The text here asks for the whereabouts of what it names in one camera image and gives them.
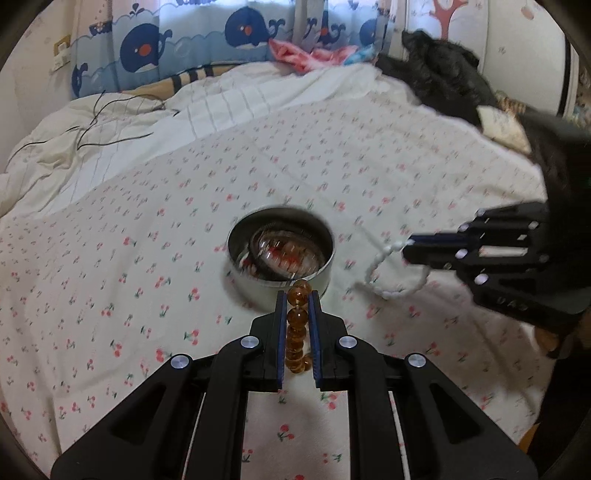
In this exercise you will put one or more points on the wall socket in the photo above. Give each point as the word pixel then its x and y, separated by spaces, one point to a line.
pixel 60 48

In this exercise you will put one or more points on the white striped duvet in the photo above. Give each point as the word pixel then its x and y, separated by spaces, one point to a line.
pixel 92 161

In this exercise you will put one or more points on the person's right hand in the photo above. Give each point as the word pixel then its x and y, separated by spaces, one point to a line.
pixel 547 339

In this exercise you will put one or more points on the pink cloth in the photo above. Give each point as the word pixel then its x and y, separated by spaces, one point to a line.
pixel 291 53

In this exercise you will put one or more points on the cherry print bed sheet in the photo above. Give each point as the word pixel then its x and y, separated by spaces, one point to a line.
pixel 138 230

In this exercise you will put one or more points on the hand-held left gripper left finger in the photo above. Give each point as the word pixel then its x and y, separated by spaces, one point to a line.
pixel 279 337

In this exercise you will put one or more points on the round metal tin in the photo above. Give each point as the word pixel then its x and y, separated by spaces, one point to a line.
pixel 258 290

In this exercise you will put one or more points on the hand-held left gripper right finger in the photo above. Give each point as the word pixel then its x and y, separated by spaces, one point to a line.
pixel 314 341

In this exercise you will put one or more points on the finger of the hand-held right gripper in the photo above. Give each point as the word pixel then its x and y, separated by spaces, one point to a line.
pixel 503 224
pixel 485 277

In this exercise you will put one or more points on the striped pillow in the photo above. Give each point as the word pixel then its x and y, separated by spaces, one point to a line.
pixel 194 76

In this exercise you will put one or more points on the small floral cushion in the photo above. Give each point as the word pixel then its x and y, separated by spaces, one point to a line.
pixel 503 127

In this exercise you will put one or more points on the tangle of assorted jewelry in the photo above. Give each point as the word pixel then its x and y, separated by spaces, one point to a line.
pixel 281 251

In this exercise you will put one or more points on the black fleece garment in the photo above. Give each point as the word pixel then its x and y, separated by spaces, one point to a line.
pixel 438 69

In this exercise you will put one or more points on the white wardrobe with decals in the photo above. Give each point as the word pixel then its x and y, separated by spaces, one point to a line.
pixel 508 37

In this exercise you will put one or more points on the whale print curtain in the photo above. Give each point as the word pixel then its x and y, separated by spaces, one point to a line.
pixel 147 46

